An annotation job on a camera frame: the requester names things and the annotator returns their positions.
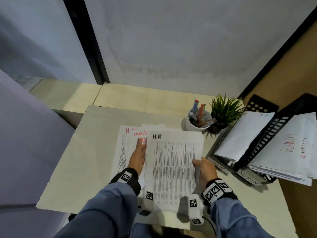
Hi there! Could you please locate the person's right hand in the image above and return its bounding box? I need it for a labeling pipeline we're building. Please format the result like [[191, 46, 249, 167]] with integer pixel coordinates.
[[192, 157, 219, 190]]

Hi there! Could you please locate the person's left hand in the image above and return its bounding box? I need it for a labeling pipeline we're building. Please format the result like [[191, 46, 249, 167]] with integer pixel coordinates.
[[127, 138, 147, 176]]

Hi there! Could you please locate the pile of printed papers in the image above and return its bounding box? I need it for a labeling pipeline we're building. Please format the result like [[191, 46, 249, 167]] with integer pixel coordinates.
[[110, 124, 169, 189]]

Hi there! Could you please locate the printed paper sheet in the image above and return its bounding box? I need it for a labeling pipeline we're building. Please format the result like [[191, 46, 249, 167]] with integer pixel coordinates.
[[214, 111, 275, 163], [143, 129, 205, 212], [247, 112, 317, 186]]

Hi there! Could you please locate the person's right forearm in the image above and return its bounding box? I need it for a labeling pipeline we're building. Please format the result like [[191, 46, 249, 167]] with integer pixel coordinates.
[[210, 197, 273, 238]]

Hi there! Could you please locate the person's left forearm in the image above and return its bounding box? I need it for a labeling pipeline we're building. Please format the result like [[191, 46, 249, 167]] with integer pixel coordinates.
[[53, 182, 139, 238]]

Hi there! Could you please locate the black right wrist band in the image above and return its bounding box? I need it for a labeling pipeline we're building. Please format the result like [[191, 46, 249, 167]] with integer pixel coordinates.
[[200, 179, 238, 209]]

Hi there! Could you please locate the black wrist band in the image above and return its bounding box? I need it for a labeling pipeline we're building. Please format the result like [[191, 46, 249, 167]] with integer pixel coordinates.
[[109, 168, 142, 196], [200, 179, 238, 209]]

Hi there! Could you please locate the black left wrist band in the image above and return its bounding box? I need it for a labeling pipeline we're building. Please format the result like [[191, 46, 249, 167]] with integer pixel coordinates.
[[109, 168, 142, 196]]

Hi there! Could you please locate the white pen cup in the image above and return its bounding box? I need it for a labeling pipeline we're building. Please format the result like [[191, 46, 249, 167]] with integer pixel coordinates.
[[186, 111, 216, 132]]

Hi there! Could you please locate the brown pen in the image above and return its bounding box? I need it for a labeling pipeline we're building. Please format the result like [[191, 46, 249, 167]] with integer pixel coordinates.
[[198, 119, 218, 127]]

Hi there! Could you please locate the beige table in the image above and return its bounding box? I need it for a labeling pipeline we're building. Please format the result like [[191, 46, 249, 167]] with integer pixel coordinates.
[[36, 104, 298, 238]]

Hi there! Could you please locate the green potted plant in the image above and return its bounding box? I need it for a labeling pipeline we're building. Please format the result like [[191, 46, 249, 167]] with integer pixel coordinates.
[[207, 93, 246, 134]]

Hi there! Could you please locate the grey partition panel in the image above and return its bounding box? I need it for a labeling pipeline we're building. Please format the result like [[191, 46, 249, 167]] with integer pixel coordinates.
[[0, 69, 75, 238]]

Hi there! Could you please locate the grey vent grille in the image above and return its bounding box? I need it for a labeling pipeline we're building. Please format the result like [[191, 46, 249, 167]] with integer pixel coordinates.
[[10, 74, 44, 92]]

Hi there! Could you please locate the black corner trim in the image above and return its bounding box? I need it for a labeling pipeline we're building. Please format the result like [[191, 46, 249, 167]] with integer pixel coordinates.
[[237, 7, 317, 99]]

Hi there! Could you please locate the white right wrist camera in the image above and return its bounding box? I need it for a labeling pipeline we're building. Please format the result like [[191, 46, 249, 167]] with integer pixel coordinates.
[[188, 194, 205, 225]]

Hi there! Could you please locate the black cable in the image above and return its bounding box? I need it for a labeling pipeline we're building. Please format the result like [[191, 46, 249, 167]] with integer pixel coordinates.
[[202, 215, 216, 231]]

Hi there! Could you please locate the black wall post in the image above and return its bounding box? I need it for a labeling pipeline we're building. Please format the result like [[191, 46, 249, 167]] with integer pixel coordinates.
[[62, 0, 110, 85]]

